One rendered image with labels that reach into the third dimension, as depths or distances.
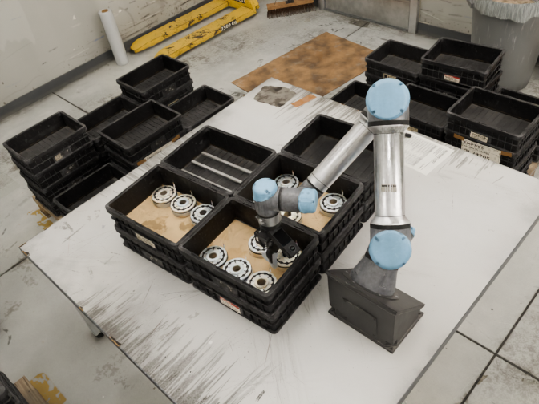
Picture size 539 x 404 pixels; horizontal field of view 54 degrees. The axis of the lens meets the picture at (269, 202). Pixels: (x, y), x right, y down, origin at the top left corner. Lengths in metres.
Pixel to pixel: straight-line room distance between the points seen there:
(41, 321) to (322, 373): 1.82
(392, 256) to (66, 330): 1.98
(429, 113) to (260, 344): 1.93
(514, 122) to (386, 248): 1.71
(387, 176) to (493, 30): 2.54
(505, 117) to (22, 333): 2.81
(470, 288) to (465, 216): 0.35
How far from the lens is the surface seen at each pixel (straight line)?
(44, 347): 3.03
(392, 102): 1.49
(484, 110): 3.14
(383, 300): 1.64
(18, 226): 3.76
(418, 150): 2.47
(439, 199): 2.24
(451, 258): 2.04
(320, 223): 1.95
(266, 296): 1.64
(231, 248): 1.92
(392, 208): 1.52
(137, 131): 3.26
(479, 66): 3.51
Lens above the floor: 2.25
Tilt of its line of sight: 43 degrees down
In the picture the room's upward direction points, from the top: 10 degrees counter-clockwise
